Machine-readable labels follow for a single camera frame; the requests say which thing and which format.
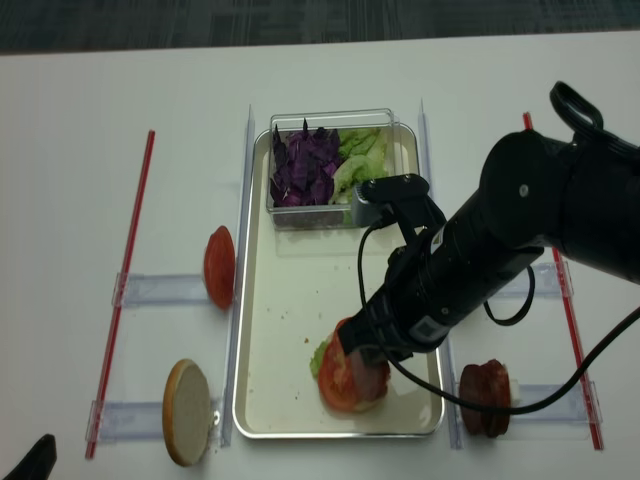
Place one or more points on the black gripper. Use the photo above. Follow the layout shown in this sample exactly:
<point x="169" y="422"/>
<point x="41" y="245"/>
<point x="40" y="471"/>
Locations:
<point x="431" y="285"/>

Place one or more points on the pink ham slice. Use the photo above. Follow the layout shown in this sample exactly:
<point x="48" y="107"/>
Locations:
<point x="371" y="381"/>

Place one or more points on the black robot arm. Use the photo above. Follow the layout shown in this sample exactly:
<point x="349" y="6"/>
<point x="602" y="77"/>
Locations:
<point x="581" y="198"/>

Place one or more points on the upper tomato slice on bun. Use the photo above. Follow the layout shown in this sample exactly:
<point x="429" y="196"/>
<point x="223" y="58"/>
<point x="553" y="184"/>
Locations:
<point x="340" y="324"/>

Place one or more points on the tomato slice on bun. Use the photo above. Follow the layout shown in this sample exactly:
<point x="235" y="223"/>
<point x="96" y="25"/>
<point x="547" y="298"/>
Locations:
<point x="340" y="324"/>
<point x="336" y="381"/>

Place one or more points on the lettuce leaf under tomato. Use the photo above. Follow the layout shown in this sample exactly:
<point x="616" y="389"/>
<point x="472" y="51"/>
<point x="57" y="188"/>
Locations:
<point x="317" y="358"/>

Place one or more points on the lower tomato slice on bun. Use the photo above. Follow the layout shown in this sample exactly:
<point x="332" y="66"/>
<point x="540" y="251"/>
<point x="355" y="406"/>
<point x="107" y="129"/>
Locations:
<point x="336" y="381"/>

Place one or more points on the stack of meat slices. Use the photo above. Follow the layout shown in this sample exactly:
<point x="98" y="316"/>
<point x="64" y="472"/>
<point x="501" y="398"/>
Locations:
<point x="486" y="385"/>

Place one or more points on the upright tomato slice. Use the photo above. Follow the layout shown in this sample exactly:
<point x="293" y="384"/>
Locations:
<point x="219" y="268"/>

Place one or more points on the white cheese piece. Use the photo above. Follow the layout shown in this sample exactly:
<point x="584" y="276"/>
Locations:
<point x="514" y="388"/>

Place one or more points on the green lettuce in box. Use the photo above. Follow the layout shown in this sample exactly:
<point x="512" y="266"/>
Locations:
<point x="364" y="156"/>

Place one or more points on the cream metal tray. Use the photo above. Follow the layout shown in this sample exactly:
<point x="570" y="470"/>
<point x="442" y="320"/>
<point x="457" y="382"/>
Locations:
<point x="298" y="286"/>

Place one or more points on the purple cabbage pieces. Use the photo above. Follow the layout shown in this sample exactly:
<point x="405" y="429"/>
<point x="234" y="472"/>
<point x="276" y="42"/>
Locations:
<point x="305" y="163"/>

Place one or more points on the clear plastic salad box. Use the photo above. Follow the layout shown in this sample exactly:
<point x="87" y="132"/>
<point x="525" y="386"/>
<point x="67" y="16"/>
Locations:
<point x="328" y="216"/>

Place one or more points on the upright bun bottom half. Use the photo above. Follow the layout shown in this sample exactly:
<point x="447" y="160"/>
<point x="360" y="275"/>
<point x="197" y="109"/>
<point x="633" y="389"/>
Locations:
<point x="186" y="413"/>

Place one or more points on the upper right acrylic holder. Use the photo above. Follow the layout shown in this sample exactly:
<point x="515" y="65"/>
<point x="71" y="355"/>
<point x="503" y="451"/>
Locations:
<point x="552" y="279"/>

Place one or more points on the right red strip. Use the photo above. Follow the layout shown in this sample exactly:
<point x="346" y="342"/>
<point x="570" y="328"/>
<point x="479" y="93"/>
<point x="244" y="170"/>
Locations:
<point x="576" y="416"/>

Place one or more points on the red strip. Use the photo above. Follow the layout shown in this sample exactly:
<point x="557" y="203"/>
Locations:
<point x="125" y="268"/>
<point x="576" y="416"/>

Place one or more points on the upper left acrylic holder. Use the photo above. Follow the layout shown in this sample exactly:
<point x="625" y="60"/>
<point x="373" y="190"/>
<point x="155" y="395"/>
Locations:
<point x="136" y="290"/>

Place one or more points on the left red strip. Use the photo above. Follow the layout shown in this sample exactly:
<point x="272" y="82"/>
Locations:
<point x="125" y="268"/>

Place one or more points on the lower left acrylic holder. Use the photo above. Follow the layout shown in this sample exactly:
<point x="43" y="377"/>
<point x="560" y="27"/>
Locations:
<point x="118" y="421"/>

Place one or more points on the black object bottom left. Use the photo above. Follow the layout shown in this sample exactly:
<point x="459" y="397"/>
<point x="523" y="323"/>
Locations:
<point x="38" y="463"/>

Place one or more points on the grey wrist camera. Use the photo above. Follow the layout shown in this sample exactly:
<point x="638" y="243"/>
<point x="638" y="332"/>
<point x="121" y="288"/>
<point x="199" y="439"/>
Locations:
<point x="402" y="199"/>

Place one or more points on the left clear acrylic rail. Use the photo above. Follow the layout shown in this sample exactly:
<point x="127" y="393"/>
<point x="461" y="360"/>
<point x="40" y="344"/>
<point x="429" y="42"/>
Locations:
<point x="227" y="423"/>

